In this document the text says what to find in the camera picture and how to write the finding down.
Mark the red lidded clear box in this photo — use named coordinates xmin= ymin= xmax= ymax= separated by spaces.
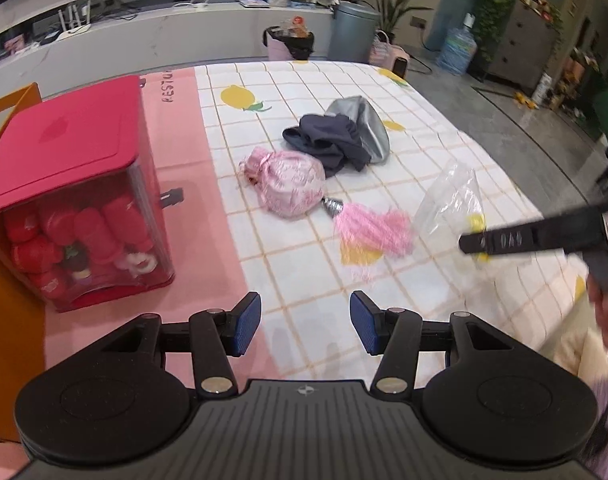
xmin=0 ymin=76 xmax=175 ymax=312

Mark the white wifi router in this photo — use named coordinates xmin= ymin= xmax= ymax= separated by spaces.
xmin=56 ymin=1 xmax=91 ymax=41

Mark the pink tassel pompom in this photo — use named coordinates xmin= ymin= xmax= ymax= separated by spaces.
xmin=321 ymin=197 xmax=413 ymax=264

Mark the clear plastic bag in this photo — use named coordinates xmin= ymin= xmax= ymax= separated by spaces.
xmin=413 ymin=158 xmax=487 ymax=256

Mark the climbing green ivy plant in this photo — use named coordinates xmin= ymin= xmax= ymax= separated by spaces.
xmin=472 ymin=0 xmax=564 ymax=65

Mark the blue water jug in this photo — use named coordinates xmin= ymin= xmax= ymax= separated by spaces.
xmin=437 ymin=13 xmax=477 ymax=76

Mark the pink paper sheet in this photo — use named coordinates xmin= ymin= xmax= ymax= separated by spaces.
xmin=0 ymin=65 xmax=285 ymax=466

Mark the dark navy cloth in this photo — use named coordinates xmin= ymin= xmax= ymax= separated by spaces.
xmin=282 ymin=114 xmax=371 ymax=178

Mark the pink drawstring pouch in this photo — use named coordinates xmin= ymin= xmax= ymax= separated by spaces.
xmin=240 ymin=146 xmax=325 ymax=219

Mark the grey round trash can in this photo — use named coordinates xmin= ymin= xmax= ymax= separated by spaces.
xmin=328 ymin=1 xmax=380 ymax=63

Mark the orange rimmed cardboard box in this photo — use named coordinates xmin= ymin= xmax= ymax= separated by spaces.
xmin=0 ymin=81 xmax=50 ymax=444

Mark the green potted floor plant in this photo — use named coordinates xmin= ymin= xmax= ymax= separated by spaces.
xmin=355 ymin=0 xmax=445 ymax=46

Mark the pink waste bin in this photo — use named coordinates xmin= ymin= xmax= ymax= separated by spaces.
xmin=261 ymin=15 xmax=315 ymax=62

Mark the grey marble TV console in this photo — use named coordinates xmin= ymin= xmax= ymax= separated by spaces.
xmin=0 ymin=3 xmax=333 ymax=97

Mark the grey drawer cabinet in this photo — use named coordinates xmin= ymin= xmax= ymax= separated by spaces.
xmin=468 ymin=0 xmax=558 ymax=93

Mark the silver grey fabric pouch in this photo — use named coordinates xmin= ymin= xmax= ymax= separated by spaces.
xmin=325 ymin=96 xmax=391 ymax=165

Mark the lemon print checkered tablecloth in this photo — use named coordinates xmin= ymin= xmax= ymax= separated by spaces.
xmin=194 ymin=62 xmax=596 ymax=379

